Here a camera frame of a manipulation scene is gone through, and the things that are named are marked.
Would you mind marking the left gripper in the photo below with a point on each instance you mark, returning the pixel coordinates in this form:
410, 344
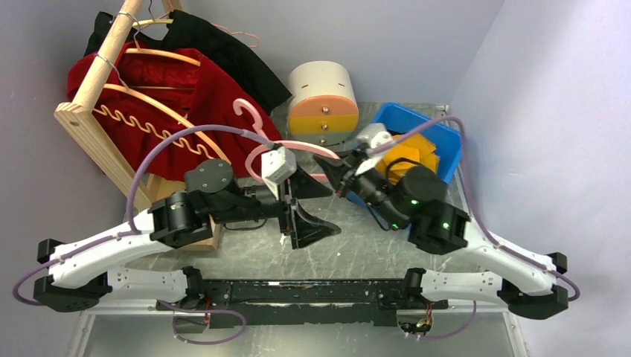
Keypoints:
306, 229

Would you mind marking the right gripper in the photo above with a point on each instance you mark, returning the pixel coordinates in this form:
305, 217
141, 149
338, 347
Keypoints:
343, 172

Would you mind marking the yellow skirt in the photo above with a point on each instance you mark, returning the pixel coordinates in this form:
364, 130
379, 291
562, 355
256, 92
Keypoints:
417, 148

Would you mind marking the orange wavy hanger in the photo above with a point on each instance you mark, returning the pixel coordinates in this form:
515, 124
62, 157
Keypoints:
208, 148

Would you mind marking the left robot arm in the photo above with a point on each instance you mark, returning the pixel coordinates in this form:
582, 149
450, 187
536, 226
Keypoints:
83, 273

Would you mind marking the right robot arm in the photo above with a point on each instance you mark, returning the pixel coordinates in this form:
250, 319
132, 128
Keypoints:
525, 282

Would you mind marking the red pleated skirt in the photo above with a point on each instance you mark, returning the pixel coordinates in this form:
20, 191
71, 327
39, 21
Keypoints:
173, 162

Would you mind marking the yellow hanger at rack top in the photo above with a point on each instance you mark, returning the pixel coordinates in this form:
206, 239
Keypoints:
148, 22

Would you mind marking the round cream drawer box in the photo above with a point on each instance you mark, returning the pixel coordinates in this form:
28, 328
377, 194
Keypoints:
323, 108

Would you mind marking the blue plastic bin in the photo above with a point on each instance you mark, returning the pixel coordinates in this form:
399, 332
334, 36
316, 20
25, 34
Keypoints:
400, 119

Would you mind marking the wooden clothes rack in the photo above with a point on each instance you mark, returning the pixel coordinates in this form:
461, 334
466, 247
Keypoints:
78, 120

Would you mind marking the black garment on rack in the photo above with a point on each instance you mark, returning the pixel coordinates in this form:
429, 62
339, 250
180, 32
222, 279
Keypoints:
231, 66

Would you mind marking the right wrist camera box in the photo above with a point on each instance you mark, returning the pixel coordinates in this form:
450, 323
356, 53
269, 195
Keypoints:
371, 137

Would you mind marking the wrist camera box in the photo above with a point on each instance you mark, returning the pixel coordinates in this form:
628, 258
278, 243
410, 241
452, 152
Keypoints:
371, 137
276, 166

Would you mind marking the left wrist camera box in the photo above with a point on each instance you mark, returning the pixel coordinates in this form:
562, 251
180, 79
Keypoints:
276, 166

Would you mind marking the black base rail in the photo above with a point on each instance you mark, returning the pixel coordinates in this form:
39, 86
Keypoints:
293, 302

